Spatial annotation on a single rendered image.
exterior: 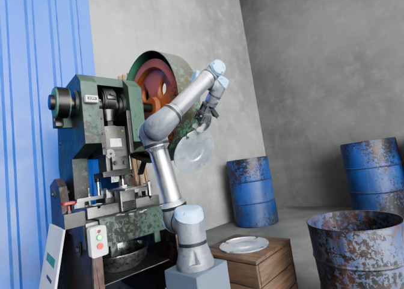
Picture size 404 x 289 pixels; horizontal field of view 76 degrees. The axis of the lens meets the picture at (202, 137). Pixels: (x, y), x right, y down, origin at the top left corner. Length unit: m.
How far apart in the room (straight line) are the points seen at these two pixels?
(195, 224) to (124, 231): 0.58
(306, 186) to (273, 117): 1.29
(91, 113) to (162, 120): 0.67
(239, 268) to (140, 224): 0.59
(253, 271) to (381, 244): 0.57
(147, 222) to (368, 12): 3.83
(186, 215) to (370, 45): 3.66
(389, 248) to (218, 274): 0.72
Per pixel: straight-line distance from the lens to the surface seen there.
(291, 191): 4.67
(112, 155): 1.67
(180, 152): 1.51
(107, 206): 1.60
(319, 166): 4.38
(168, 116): 1.07
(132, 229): 1.57
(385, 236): 1.37
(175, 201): 1.18
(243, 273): 1.48
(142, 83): 2.18
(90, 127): 1.63
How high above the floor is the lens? 0.83
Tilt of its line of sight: 7 degrees up
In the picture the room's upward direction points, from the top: 8 degrees counter-clockwise
